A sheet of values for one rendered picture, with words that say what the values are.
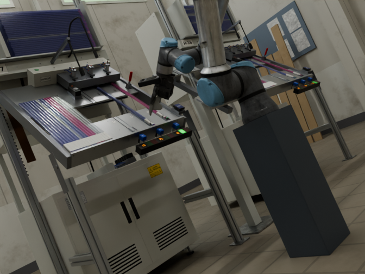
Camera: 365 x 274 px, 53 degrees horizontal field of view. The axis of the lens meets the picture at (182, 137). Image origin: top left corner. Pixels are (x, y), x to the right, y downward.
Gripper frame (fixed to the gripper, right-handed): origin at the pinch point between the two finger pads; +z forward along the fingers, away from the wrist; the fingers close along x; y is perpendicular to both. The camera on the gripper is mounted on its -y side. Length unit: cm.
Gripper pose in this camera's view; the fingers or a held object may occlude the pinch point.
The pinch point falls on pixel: (153, 109)
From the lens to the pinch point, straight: 178.7
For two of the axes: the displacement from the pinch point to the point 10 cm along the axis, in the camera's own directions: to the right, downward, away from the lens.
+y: 9.5, 2.8, -1.1
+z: -1.8, 8.2, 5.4
